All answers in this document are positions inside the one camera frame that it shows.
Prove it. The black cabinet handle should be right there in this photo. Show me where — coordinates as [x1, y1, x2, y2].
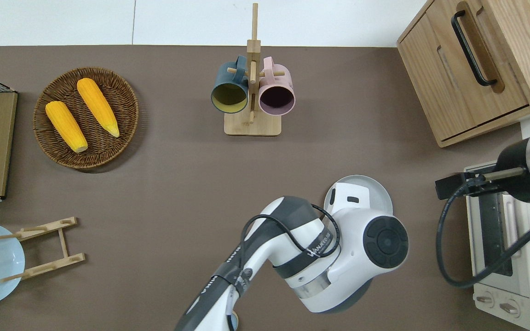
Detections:
[451, 10, 498, 87]

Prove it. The gray round plate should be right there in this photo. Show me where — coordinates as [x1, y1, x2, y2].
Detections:
[323, 175, 393, 219]

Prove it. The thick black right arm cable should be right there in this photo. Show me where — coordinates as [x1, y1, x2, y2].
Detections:
[436, 184, 530, 289]

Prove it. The wooden mug tree stand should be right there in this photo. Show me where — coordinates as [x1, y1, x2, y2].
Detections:
[224, 3, 286, 137]

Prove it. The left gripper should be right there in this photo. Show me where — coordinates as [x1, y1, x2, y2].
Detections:
[327, 182, 372, 220]

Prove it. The cream toaster oven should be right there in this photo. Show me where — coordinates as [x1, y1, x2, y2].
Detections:
[464, 162, 530, 331]

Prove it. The yellow corn cob pointed tip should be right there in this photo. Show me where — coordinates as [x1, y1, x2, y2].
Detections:
[76, 78, 121, 138]

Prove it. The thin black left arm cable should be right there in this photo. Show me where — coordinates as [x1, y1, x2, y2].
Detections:
[240, 204, 342, 276]

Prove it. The brown wicker basket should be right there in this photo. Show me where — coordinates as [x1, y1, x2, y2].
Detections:
[33, 67, 139, 170]

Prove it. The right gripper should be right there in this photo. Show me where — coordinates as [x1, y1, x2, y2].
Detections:
[435, 137, 530, 204]

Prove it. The wooden cabinet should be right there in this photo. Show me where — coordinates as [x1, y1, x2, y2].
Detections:
[397, 0, 530, 148]

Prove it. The pink mug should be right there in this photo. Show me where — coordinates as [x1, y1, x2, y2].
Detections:
[258, 57, 296, 116]

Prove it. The yellow corn cob blunt end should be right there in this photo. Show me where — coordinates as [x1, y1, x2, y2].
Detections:
[45, 101, 88, 153]

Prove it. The dark teal mug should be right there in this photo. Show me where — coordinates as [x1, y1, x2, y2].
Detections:
[210, 56, 250, 114]

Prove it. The wooden plate rack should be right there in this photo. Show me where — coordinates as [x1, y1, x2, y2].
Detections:
[0, 217, 86, 283]

